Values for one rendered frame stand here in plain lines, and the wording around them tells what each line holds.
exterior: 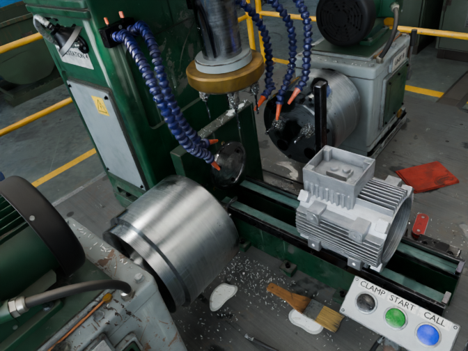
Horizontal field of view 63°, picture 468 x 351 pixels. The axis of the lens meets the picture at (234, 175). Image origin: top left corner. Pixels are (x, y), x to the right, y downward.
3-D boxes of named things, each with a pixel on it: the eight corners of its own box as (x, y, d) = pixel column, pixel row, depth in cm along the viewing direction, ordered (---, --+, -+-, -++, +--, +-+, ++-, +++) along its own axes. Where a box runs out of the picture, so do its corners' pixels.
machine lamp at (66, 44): (38, 71, 83) (9, 12, 76) (82, 51, 90) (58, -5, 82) (82, 85, 73) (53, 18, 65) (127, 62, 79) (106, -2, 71)
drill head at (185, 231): (79, 320, 88) (26, 251, 73) (188, 222, 108) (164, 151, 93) (145, 387, 74) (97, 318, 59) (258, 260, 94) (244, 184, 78)
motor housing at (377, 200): (296, 249, 94) (292, 191, 82) (333, 203, 104) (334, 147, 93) (375, 287, 83) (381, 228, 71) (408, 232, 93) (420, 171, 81)
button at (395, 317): (383, 322, 63) (381, 321, 62) (391, 306, 64) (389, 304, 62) (401, 332, 61) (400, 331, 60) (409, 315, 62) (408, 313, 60)
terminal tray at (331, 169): (302, 193, 87) (301, 168, 82) (326, 168, 93) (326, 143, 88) (352, 212, 80) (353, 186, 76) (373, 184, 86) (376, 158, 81)
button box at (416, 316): (344, 314, 70) (337, 311, 66) (360, 278, 71) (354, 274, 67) (443, 370, 60) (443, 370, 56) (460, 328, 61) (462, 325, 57)
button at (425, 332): (414, 338, 60) (414, 338, 59) (421, 321, 61) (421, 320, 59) (434, 349, 58) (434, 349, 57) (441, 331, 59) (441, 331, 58)
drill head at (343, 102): (251, 166, 124) (240, 97, 109) (315, 108, 146) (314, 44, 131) (319, 191, 110) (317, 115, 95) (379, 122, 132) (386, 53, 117)
